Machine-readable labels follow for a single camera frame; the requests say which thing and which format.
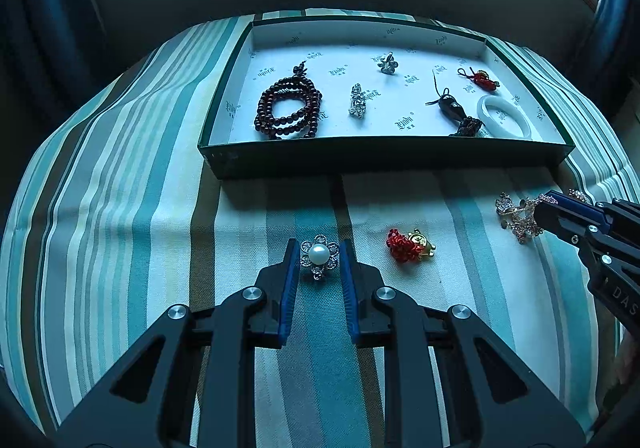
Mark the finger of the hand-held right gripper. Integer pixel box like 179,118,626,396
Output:
544,190,640,239
531,203,640,275

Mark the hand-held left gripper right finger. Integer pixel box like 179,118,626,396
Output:
339,238,586,448

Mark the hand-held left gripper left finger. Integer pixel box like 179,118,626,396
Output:
57,238,302,448

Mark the pearl flower brooch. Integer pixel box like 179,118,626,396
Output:
299,235,342,281

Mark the white bangle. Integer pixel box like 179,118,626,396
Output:
476,95,535,141

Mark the small red knot charm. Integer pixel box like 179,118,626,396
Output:
456,66,501,91

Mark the black pendant with cord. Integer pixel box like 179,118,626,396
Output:
425,68,486,137

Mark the rhinestone hair clip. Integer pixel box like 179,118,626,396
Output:
348,83,368,119

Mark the green shallow box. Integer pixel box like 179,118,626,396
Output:
197,15,573,180

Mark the dark red bead bracelet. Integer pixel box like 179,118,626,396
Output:
253,62,323,141

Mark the red and gold charm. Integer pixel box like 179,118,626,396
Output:
386,228,437,265

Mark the striped tablecloth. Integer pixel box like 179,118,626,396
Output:
0,8,640,448

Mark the blue curtain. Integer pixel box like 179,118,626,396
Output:
592,0,632,53
15,0,108,93

